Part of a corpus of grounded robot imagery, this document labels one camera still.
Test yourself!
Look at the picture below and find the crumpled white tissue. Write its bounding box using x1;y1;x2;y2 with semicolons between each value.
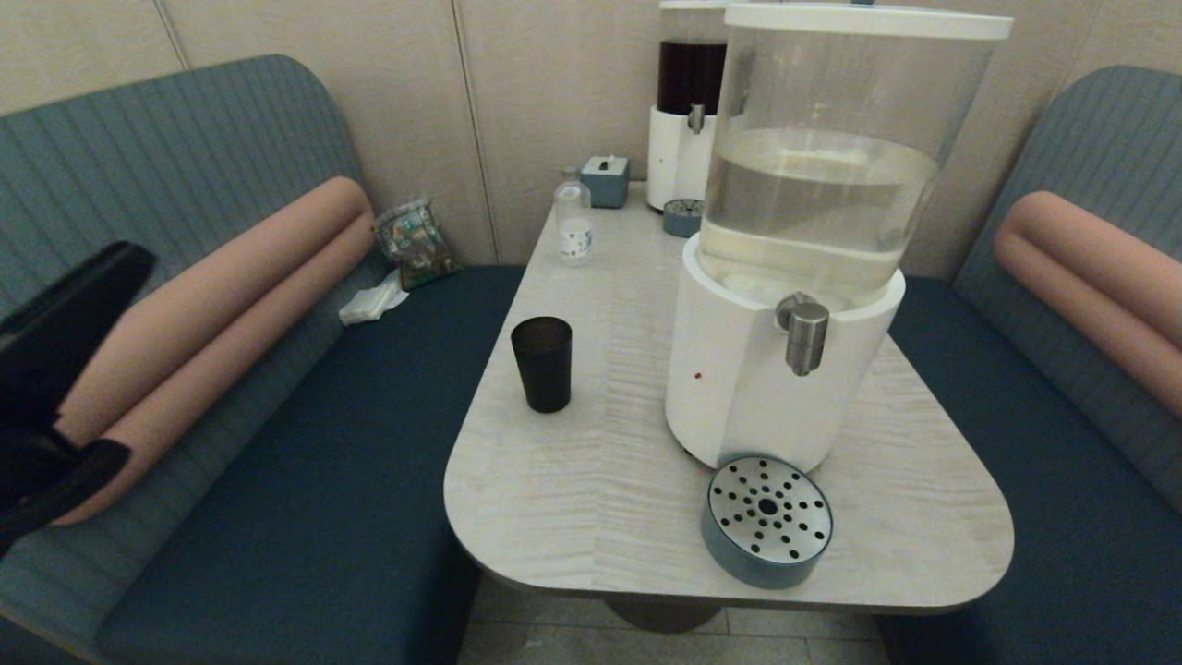
338;268;409;325

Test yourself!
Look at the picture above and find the dark drink dispenser white base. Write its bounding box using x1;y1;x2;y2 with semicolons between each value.
645;0;730;212

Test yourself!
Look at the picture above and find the clear snack bag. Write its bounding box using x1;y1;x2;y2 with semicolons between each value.
371;196;460;291

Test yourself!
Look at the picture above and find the blue grey tissue box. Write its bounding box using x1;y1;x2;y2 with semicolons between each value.
581;154;631;208

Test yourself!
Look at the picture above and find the clear plastic bottle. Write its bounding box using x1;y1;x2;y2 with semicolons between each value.
553;167;593;266

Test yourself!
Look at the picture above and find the black plastic cup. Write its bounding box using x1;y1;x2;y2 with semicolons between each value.
511;316;573;414

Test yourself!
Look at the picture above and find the round metal drip tray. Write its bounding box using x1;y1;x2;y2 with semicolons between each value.
699;453;835;590

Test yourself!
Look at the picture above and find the silver water dispenser tap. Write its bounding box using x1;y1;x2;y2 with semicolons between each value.
776;293;832;378

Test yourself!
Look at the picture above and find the pink bolster cushion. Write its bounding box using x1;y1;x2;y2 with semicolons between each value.
51;175;378;526
995;190;1182;417

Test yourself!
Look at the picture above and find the teal booth sofa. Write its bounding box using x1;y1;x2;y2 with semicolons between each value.
0;53;527;665
873;65;1182;665

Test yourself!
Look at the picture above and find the clear water dispenser white base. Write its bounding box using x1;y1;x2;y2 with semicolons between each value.
664;2;1015;474

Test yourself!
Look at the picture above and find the small blue round drip tray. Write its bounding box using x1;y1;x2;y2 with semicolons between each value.
662;197;705;237

